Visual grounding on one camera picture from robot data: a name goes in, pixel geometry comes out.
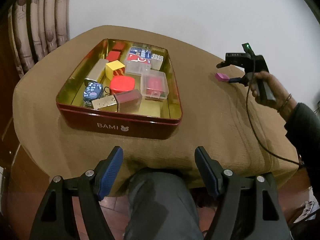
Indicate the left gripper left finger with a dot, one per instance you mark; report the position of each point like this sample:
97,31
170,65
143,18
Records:
55,217

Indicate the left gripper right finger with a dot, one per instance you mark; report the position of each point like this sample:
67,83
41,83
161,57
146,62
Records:
247,208

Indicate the pink block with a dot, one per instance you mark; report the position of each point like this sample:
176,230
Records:
222,77

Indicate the blue red floss box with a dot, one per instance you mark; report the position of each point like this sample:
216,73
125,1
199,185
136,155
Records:
137,61

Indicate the dark sleeved right forearm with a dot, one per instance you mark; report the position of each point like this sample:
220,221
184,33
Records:
302,126

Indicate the person right hand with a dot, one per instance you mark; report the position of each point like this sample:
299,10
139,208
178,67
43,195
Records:
271,89

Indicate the white zigzag cube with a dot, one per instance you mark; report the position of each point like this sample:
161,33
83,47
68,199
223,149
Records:
156,61

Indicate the clear box with red item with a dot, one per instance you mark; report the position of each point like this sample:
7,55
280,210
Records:
154,85

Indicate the person grey trouser leg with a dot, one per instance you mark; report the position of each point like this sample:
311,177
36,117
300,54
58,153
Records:
161,207

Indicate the gold block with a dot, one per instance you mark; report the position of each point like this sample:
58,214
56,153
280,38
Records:
107,103

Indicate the maroon block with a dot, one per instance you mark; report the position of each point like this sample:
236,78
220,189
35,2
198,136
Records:
128,99

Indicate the red rounded case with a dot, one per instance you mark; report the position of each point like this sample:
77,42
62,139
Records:
121,84

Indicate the red gold tin box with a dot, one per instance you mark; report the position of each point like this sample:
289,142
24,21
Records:
153,118

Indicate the blue patterned round case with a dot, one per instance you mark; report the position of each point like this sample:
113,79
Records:
92,92

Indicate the yellow striped cube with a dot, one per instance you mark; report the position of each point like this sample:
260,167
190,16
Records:
114,68

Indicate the small red cube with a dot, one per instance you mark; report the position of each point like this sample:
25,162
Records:
113,55

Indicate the long gold bar box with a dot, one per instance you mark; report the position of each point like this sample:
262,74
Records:
97,72

